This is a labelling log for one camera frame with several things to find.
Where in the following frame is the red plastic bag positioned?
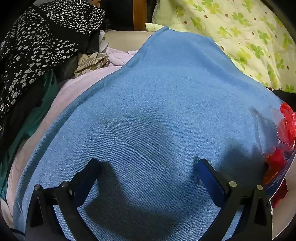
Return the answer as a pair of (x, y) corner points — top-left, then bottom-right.
(262, 102), (295, 208)

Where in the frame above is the green garment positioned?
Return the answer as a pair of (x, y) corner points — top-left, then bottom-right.
(1, 70), (59, 200)

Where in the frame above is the clear plastic wrapper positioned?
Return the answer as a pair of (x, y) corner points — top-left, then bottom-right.
(250, 106), (281, 154)

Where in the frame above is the beige patterned cloth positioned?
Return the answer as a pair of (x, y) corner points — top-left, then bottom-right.
(74, 52), (109, 77)

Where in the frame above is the blue towel blanket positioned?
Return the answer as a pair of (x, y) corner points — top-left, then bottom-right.
(13, 28), (281, 240)

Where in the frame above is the pink cloth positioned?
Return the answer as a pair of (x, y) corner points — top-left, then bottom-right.
(1, 47), (138, 228)

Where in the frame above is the black white floral garment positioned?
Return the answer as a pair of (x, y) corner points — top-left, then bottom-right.
(1, 1), (105, 128)

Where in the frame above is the beige pillow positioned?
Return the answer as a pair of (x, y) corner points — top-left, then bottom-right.
(105, 30), (154, 52)

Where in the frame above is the green clover quilt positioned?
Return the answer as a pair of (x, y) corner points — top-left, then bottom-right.
(146, 0), (295, 93)

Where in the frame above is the wooden bedside cabinet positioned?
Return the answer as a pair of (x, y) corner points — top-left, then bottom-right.
(89, 0), (147, 31)

